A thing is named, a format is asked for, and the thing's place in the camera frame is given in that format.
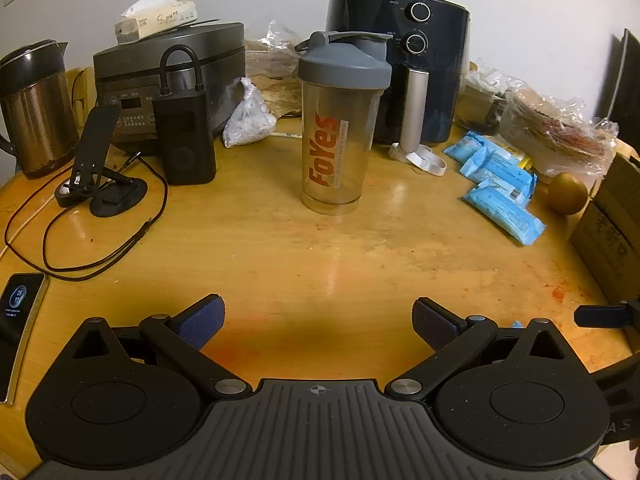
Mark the black flat television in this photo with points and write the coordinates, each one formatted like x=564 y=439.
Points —
x=622 y=85

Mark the plastic bag of flatbread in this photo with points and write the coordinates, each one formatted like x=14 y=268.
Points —
x=555 y=130

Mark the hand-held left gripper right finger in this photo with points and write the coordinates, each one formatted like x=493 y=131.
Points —
x=434 y=322

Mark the crumpled clear plastic bag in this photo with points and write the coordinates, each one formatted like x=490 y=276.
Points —
x=482 y=95

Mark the black phone stand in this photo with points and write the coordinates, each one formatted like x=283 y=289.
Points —
x=100 y=150

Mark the black air fryer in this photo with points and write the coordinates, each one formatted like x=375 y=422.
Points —
x=440 y=95

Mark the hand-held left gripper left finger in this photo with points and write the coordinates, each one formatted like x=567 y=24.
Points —
x=202 y=320

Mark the clear shaker bottle grey lid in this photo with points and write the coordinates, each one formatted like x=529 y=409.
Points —
x=340 y=125

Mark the blue snack packet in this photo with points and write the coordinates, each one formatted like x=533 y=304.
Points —
x=462 y=147
x=505 y=212
x=502 y=155
x=500 y=177

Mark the white ribbon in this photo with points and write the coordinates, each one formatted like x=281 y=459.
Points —
x=425 y=160

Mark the tissue pack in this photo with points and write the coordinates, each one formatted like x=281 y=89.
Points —
x=160 y=15

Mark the clear bag with brown contents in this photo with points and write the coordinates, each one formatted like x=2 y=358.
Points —
x=275 y=70

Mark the brown round fruit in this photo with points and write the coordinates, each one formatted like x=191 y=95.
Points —
x=568 y=194

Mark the cardboard box with black writing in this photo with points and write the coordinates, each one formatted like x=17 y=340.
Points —
x=610 y=245

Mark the grey electric rice cooker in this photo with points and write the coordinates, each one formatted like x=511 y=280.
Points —
x=135 y=75

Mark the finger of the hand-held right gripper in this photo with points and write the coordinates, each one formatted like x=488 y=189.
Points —
x=602 y=316

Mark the black portable air pump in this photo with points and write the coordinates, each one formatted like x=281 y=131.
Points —
x=185 y=135

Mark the smartphone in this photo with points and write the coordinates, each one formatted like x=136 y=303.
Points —
x=17 y=320

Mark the steel electric kettle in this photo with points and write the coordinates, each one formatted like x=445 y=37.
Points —
x=35 y=120

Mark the small knotted plastic bag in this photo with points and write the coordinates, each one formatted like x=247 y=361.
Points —
x=250 y=120

